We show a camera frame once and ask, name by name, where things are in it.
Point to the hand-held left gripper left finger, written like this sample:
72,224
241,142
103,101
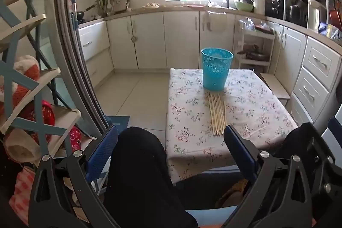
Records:
103,147

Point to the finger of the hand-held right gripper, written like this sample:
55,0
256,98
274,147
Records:
336,127
320,158

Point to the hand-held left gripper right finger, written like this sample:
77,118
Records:
239,147

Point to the group of wooden chopsticks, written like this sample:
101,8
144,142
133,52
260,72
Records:
216,115

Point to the teal plastic bin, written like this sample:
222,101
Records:
216,70

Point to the dark blue box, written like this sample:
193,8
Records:
120,121

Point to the person's black trouser leg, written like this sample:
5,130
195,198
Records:
290,142
139,177

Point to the beige step stool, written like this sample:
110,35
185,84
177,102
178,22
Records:
275,86

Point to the pink checked cloth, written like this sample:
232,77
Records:
21,190

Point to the blue packet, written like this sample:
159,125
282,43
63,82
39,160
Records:
323,29

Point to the red and white plush cloth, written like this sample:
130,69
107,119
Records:
32,73

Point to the white trolley cart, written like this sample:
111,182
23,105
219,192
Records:
253,35

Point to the white electric water boiler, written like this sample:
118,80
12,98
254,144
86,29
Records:
315,15

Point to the blue-framed wooden shelf rack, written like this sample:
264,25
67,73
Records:
10,78

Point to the white kitchen base cabinets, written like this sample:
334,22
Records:
155,38

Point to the black frying pan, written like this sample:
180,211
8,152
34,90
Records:
81,15

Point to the black toaster oven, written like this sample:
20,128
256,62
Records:
274,7

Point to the green bowl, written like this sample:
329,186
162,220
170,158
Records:
243,6

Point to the dark cutting board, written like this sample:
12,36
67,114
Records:
121,5

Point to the white thermos jug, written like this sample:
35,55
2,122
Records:
259,5

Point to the plate of garlic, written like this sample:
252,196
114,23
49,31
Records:
151,5

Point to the grey sliding door frame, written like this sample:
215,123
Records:
66,43

